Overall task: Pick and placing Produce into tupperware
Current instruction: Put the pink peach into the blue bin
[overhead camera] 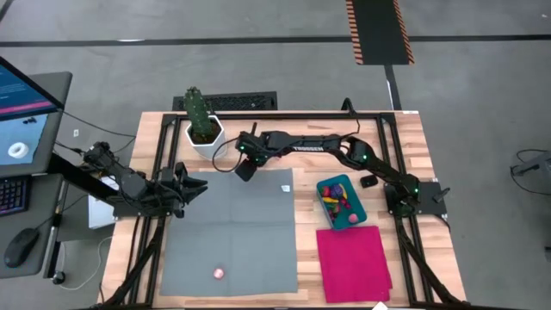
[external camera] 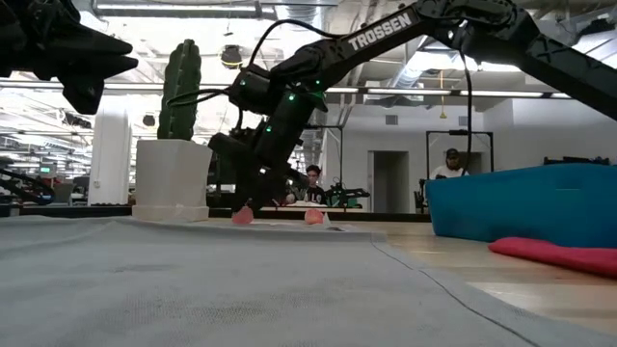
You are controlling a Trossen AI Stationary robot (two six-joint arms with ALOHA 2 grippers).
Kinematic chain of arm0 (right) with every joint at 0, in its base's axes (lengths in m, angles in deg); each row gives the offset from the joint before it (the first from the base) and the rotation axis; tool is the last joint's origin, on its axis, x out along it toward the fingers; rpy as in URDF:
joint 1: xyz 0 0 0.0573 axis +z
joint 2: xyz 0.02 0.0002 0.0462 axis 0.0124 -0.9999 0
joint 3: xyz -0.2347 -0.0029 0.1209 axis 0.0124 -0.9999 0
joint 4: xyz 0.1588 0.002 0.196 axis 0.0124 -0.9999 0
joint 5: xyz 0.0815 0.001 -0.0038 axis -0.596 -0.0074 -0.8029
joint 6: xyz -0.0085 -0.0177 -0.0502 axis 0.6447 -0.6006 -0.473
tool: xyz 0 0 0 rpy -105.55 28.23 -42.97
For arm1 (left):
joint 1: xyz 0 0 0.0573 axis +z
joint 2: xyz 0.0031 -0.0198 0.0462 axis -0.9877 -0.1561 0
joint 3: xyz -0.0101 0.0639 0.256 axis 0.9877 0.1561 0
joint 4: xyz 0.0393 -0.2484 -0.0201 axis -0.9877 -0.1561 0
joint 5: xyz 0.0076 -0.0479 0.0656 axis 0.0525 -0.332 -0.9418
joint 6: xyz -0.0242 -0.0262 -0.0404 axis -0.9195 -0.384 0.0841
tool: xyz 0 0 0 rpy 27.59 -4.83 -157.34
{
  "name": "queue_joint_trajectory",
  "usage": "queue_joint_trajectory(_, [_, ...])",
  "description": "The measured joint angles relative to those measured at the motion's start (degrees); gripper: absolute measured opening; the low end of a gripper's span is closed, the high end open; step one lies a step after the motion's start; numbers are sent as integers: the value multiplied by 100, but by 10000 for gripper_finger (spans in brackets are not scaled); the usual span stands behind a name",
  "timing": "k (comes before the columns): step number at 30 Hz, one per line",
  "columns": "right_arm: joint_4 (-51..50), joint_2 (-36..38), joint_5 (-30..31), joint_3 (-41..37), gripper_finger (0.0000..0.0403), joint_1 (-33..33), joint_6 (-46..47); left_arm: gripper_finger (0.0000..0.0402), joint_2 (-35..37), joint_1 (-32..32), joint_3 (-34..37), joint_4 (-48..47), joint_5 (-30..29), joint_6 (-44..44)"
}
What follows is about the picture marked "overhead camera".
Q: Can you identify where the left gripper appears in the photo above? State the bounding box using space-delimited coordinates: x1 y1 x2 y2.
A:
159 162 209 219

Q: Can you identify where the teal plastic tupperware container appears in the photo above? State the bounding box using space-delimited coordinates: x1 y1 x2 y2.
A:
315 173 368 231

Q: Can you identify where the thin black monitor cable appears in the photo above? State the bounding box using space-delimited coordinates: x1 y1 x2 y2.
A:
62 110 138 140

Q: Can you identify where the grey floor device with cable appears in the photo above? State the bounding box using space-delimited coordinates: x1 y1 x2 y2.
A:
510 148 551 208

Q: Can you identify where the black aluminium table frame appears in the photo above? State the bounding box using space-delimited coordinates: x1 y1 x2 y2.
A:
97 110 468 310

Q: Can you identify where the grey side desk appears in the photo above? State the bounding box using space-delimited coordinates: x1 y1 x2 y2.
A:
0 171 65 280

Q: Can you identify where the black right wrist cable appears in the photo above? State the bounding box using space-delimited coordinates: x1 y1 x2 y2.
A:
212 136 247 174

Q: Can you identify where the black backlit keyboard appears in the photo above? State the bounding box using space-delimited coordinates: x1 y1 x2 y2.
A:
0 175 32 217

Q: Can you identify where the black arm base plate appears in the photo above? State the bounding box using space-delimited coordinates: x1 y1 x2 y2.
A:
384 180 449 216
112 200 177 219

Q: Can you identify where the black orange-striped floor mat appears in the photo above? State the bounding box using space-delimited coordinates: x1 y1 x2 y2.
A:
344 0 416 66

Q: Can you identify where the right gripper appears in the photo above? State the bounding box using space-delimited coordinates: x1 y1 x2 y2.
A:
234 122 276 183

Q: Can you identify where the white hexagonal plant pot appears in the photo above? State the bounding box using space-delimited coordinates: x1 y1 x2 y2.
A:
183 114 228 161

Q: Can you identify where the computer monitor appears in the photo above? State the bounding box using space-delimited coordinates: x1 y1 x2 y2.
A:
0 55 73 178

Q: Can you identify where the magenta cloth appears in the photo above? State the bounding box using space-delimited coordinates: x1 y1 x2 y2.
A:
315 225 393 304

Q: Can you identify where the black computer mouse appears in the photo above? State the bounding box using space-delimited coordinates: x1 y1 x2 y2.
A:
3 227 40 270

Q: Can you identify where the green cactus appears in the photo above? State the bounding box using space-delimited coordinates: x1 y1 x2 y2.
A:
183 85 215 138

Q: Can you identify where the grey cloth mat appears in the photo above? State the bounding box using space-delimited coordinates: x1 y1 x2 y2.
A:
158 167 300 298

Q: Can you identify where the black grille panel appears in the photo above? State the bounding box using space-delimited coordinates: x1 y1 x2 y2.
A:
171 90 279 112

